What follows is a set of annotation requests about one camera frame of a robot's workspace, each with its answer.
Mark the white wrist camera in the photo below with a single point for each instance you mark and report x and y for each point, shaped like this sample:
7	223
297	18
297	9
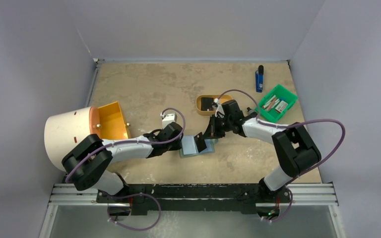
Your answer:
217	106
168	118

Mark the tan oval tray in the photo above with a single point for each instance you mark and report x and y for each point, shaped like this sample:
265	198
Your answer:
197	104

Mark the single black credit card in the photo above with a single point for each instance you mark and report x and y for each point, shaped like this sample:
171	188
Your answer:
200	143

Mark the white red staple box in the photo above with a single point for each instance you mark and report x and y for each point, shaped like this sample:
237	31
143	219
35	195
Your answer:
281	106

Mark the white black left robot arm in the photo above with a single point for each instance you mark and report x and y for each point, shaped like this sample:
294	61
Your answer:
86	164

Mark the black aluminium base frame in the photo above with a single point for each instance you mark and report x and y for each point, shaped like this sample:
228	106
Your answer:
246	198

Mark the orange pencil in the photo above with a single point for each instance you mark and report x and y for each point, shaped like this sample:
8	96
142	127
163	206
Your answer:
271	105

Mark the black credit card stack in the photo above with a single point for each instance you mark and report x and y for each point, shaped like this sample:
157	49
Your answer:
206	104

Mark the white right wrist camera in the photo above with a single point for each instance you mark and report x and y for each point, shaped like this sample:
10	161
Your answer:
217	106

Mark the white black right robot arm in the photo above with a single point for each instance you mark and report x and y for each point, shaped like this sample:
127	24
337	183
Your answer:
295	149

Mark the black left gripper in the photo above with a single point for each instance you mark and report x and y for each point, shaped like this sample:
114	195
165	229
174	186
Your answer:
176	146

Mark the yellow drawer box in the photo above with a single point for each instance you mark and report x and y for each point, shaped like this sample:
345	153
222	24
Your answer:
113	125

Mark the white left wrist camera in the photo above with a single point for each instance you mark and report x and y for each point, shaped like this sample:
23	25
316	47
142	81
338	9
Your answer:
168	118

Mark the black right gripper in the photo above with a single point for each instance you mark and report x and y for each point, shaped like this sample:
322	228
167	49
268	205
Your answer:
215	128

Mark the green plastic bin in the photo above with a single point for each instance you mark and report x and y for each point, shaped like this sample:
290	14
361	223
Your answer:
280	92

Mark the white cylinder container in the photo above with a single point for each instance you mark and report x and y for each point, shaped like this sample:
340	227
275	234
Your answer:
63	132

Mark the small black binder clip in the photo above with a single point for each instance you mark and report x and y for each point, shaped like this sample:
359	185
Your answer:
251	112

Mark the grey-green card holder wallet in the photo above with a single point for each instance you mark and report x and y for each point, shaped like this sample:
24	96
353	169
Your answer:
189	148

